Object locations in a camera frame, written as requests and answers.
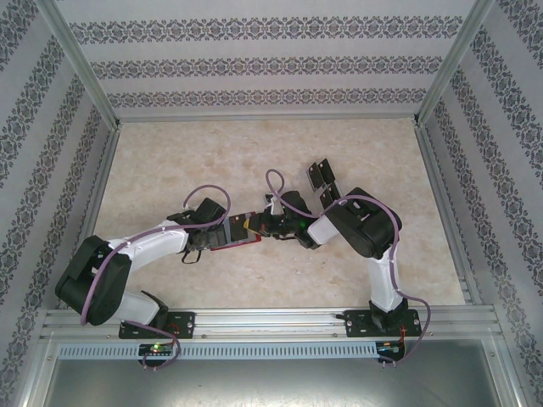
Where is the red leather card holder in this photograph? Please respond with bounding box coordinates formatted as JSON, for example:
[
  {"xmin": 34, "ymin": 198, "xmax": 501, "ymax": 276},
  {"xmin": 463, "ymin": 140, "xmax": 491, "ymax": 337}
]
[{"xmin": 210, "ymin": 210, "xmax": 263, "ymax": 253}]

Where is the clear acrylic card stand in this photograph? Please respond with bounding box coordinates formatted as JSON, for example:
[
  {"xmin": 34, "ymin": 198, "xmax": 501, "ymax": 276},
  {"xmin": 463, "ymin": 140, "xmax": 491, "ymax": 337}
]
[{"xmin": 303, "ymin": 156, "xmax": 344, "ymax": 211}]

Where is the grey metal sheet tray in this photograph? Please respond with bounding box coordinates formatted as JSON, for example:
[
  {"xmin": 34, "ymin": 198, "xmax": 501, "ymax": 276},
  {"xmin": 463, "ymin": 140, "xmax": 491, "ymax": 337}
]
[{"xmin": 25, "ymin": 358, "xmax": 523, "ymax": 407}]

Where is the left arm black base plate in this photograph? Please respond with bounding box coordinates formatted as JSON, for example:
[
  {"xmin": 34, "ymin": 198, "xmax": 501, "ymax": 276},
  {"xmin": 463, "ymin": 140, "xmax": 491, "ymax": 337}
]
[{"xmin": 118, "ymin": 311, "xmax": 197, "ymax": 340}]

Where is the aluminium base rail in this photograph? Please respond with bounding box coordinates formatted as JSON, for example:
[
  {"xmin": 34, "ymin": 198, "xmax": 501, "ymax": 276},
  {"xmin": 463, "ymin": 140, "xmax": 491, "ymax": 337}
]
[{"xmin": 40, "ymin": 307, "xmax": 497, "ymax": 340}]

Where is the aluminium table edge rail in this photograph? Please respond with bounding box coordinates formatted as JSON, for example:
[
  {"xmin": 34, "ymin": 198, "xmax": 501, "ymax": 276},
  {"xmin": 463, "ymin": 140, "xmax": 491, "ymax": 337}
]
[
  {"xmin": 413, "ymin": 122, "xmax": 484, "ymax": 306},
  {"xmin": 59, "ymin": 125, "xmax": 124, "ymax": 310},
  {"xmin": 116, "ymin": 114, "xmax": 419, "ymax": 125}
]

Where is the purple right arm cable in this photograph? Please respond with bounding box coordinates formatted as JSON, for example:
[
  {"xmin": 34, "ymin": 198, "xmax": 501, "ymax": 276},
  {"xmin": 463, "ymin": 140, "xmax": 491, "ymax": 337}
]
[{"xmin": 265, "ymin": 168, "xmax": 434, "ymax": 370}]

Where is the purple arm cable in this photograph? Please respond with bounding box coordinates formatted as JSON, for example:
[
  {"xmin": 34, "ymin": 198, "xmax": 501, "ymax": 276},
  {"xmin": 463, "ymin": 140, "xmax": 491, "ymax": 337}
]
[
  {"xmin": 79, "ymin": 183, "xmax": 232, "ymax": 371},
  {"xmin": 265, "ymin": 168, "xmax": 434, "ymax": 370}
]

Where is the white slotted cable duct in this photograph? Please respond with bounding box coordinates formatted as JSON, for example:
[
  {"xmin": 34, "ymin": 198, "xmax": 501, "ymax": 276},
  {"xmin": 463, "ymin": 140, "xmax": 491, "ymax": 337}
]
[{"xmin": 57, "ymin": 342, "xmax": 378, "ymax": 360}]

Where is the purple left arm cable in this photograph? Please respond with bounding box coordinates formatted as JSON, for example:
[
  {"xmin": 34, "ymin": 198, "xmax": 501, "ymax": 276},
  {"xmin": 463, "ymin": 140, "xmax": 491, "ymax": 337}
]
[{"xmin": 79, "ymin": 183, "xmax": 232, "ymax": 371}]

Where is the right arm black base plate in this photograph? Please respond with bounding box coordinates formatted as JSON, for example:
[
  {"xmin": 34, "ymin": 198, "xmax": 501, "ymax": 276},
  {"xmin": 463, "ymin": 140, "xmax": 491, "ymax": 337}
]
[{"xmin": 344, "ymin": 309, "xmax": 424, "ymax": 339}]

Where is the aluminium frame post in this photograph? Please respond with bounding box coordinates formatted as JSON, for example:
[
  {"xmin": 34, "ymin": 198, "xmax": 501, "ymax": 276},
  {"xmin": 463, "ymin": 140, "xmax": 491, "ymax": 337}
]
[
  {"xmin": 33, "ymin": 0, "xmax": 122, "ymax": 131},
  {"xmin": 411, "ymin": 0, "xmax": 496, "ymax": 128}
]

